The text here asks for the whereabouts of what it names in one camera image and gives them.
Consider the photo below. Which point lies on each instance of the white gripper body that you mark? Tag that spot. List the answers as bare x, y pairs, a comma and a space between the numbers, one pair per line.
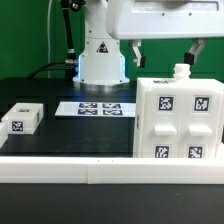
165, 19

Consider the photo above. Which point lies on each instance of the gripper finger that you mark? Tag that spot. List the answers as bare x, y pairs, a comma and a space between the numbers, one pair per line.
139, 59
191, 56

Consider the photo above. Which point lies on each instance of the white cabinet body box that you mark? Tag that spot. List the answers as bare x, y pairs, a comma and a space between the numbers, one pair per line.
180, 79

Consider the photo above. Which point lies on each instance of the white door panel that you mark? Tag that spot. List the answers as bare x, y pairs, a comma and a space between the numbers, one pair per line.
201, 130
162, 123

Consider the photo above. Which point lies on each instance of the white cabinet top block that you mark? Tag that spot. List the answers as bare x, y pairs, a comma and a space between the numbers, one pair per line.
23, 118

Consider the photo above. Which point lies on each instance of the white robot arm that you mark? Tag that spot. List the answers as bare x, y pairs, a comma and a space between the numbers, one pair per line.
101, 65

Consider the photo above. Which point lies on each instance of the white marker base plate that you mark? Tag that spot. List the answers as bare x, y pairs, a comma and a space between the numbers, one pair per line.
95, 109

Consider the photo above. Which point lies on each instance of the white U-shaped fence frame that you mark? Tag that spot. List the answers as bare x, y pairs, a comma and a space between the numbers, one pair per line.
111, 170

